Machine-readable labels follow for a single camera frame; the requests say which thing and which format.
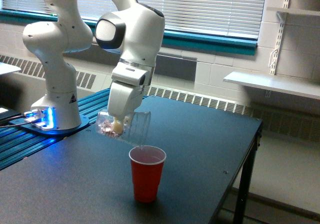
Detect teal window sill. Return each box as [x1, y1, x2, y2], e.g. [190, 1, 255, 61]
[0, 9, 258, 56]

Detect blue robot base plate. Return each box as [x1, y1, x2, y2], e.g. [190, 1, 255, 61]
[20, 114, 90, 137]

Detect white wall shelf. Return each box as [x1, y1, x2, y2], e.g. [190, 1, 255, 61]
[223, 71, 320, 100]
[267, 7, 320, 17]

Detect baseboard radiator vent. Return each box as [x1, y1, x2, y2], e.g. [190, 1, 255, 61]
[0, 55, 320, 142]

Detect white lower wall shelf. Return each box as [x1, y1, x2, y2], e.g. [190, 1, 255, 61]
[223, 71, 320, 100]

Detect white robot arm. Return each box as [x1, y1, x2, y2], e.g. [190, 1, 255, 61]
[23, 0, 165, 133]

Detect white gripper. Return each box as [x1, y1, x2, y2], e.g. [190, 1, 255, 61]
[108, 61, 153, 132]

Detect clear plastic cup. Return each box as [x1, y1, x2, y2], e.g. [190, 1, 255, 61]
[95, 109, 151, 147]

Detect black table leg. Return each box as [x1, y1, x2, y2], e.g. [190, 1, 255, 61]
[232, 124, 263, 224]

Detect white upper wall shelf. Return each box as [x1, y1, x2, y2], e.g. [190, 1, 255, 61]
[267, 7, 320, 17]

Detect white window blinds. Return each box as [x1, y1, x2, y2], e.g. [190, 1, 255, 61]
[0, 0, 265, 39]

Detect black cables at base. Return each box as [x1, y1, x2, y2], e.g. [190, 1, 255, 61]
[0, 113, 31, 128]

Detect red plastic cup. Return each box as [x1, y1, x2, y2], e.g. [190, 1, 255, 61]
[128, 145, 167, 203]

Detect white shelf bracket rail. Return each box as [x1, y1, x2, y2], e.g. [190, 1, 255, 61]
[268, 0, 290, 76]

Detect white board at left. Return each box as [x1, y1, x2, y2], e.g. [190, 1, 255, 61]
[0, 62, 21, 75]

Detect blue slotted aluminium rails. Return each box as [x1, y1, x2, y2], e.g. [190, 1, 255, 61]
[0, 88, 110, 170]

